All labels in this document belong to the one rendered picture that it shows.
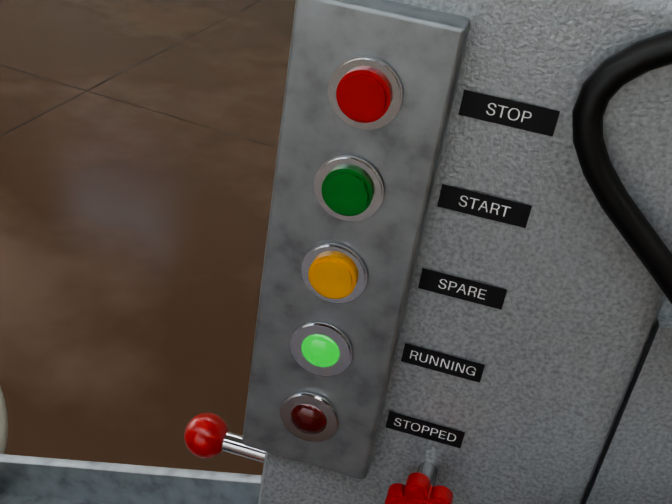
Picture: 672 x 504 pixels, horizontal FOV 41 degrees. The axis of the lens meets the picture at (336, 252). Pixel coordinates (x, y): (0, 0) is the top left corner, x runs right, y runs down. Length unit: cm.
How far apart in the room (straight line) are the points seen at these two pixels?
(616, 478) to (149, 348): 211
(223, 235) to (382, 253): 265
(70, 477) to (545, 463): 53
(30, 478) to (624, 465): 61
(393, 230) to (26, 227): 270
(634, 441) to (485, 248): 15
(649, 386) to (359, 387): 16
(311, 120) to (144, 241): 262
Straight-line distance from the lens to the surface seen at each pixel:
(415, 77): 42
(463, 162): 45
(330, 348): 50
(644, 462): 56
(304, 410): 53
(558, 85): 44
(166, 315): 271
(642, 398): 53
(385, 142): 44
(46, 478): 96
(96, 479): 93
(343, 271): 46
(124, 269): 290
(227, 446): 65
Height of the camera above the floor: 161
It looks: 31 degrees down
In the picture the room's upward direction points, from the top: 10 degrees clockwise
